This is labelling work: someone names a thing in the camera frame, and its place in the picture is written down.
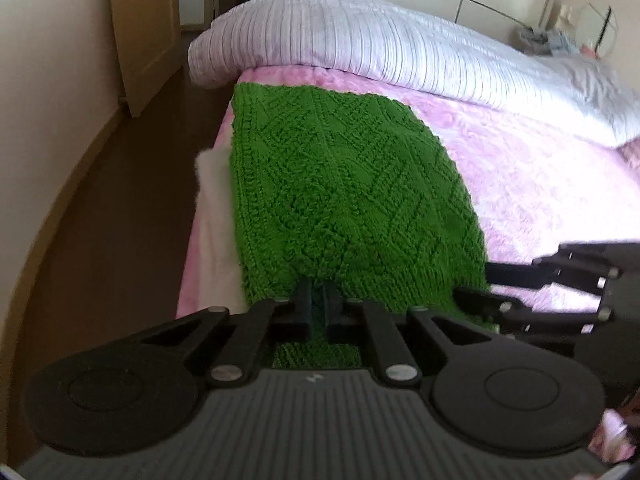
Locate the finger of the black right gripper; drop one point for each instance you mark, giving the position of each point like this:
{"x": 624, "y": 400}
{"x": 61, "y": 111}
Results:
{"x": 576, "y": 271}
{"x": 513, "y": 316}

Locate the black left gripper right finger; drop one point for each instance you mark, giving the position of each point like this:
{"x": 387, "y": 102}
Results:
{"x": 405, "y": 349}

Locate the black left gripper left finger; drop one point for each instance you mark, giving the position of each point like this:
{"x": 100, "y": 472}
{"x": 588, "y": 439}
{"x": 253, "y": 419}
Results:
{"x": 219, "y": 348}

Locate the green knitted sweater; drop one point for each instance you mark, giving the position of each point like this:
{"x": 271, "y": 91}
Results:
{"x": 351, "y": 189}

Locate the person's right hand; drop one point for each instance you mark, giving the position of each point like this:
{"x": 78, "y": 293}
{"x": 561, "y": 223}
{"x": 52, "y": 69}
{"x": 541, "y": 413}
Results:
{"x": 610, "y": 441}

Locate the white folded cloth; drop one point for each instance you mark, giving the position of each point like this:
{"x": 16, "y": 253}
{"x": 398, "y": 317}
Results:
{"x": 220, "y": 272}

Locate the pink floral blanket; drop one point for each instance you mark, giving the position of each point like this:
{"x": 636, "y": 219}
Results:
{"x": 534, "y": 183}

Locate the striped lilac duvet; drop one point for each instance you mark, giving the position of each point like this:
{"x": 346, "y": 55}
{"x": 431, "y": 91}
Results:
{"x": 377, "y": 40}

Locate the light blue garment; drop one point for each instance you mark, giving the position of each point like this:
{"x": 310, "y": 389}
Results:
{"x": 546, "y": 42}

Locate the round vanity mirror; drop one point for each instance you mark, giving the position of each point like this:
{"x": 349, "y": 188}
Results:
{"x": 596, "y": 30}

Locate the wooden door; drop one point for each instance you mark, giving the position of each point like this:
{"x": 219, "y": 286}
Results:
{"x": 147, "y": 40}

